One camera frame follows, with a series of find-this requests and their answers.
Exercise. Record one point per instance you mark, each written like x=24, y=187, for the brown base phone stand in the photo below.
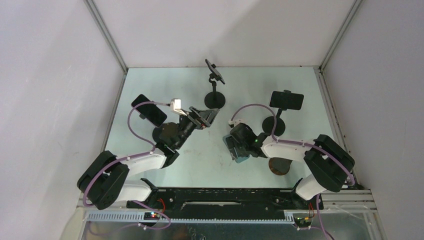
x=279, y=166

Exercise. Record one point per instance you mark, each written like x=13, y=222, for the small circuit board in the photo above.
x=151, y=216
x=304, y=223

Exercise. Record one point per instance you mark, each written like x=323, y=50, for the right small circuit board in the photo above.
x=304, y=223

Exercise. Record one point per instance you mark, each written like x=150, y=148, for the left small circuit board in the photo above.
x=151, y=216

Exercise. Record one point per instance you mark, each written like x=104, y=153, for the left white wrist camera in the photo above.
x=175, y=106

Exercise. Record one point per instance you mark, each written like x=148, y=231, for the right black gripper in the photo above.
x=246, y=153

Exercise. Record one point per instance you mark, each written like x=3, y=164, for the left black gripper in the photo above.
x=200, y=119

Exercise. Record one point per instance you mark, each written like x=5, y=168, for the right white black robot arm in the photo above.
x=329, y=164

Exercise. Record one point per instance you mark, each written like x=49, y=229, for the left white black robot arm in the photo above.
x=108, y=179

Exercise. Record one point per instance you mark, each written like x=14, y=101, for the right black phone stand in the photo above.
x=269, y=122

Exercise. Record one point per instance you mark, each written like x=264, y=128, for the teal blue phone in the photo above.
x=237, y=152

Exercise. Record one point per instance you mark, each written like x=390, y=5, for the black front mounting rail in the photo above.
x=232, y=204

